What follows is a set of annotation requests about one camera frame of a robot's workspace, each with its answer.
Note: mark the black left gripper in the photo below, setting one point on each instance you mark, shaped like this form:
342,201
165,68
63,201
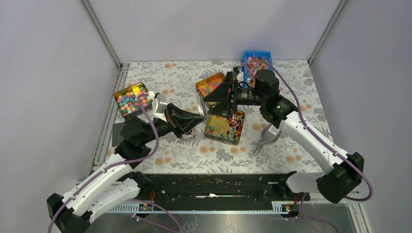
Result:
186,121

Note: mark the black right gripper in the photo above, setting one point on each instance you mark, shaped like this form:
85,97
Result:
221,94

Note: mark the metal scoop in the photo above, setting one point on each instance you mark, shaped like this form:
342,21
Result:
268,136

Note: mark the white jar lid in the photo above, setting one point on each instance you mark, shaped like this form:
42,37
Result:
202,108

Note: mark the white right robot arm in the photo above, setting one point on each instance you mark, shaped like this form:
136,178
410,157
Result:
341,172

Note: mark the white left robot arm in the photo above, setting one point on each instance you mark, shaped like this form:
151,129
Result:
116,181

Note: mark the green tin with gummy candies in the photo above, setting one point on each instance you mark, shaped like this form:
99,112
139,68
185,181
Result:
207,85

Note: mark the green tin with star candies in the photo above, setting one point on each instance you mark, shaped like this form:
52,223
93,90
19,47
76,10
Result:
127,100

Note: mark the floral tablecloth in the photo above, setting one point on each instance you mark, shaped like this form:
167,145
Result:
195,154

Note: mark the blue plastic bin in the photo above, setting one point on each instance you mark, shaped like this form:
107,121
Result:
257,60

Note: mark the grey perforated plate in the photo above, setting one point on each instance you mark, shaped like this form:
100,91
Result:
116,136

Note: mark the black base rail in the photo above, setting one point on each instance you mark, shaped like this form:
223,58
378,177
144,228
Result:
188,187

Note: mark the aluminium frame rails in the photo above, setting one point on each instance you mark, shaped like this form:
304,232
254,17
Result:
96,72

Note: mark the grey slotted cable duct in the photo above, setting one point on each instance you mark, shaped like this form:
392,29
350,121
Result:
206,207

